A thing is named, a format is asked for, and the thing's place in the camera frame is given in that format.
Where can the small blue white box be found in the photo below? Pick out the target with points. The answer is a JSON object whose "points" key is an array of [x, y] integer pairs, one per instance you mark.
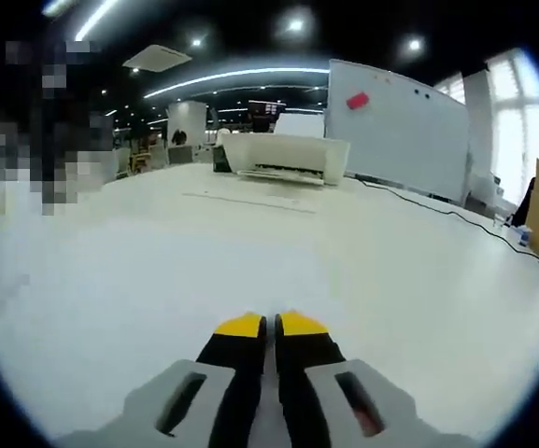
{"points": [[523, 235]]}

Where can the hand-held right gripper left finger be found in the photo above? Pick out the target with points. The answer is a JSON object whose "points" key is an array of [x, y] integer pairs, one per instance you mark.
{"points": [[231, 373]]}

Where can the window with blinds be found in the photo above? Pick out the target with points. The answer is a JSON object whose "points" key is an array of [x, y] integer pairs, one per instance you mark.
{"points": [[451, 88]]}

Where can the curved ceiling light strip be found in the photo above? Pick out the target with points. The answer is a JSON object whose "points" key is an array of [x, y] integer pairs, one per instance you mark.
{"points": [[231, 76]]}

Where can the white whiteboard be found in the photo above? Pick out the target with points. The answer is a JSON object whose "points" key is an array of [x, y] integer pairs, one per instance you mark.
{"points": [[400, 140]]}

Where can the dark cloth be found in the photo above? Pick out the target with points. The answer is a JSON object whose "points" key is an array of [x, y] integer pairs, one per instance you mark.
{"points": [[526, 205]]}

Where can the red whiteboard eraser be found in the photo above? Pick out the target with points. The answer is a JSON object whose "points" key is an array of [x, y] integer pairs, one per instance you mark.
{"points": [[358, 101]]}

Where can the white printer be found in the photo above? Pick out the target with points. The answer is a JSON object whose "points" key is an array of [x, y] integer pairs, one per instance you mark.
{"points": [[287, 149]]}

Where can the large bright window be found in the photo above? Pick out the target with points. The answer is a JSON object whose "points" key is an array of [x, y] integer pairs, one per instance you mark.
{"points": [[521, 116]]}

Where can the wide ceiling light bar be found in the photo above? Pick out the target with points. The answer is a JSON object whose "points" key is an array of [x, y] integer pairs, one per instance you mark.
{"points": [[96, 16]]}

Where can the round ceiling spotlight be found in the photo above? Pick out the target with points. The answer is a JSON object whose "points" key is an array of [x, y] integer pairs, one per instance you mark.
{"points": [[294, 23], [196, 42], [414, 45]]}

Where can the small hanging screen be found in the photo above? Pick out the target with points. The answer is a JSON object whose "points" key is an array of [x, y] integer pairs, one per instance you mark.
{"points": [[266, 107]]}

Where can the ceiling air conditioner unit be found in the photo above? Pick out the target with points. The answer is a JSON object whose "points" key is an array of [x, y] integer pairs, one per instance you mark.
{"points": [[157, 58]]}

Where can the white square pillar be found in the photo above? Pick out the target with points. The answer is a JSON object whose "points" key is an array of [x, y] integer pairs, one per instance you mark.
{"points": [[187, 119]]}

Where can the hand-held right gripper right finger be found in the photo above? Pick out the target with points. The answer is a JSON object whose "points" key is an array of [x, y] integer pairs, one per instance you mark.
{"points": [[306, 373]]}

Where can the white table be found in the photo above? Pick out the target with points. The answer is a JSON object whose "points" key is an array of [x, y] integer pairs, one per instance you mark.
{"points": [[203, 261]]}

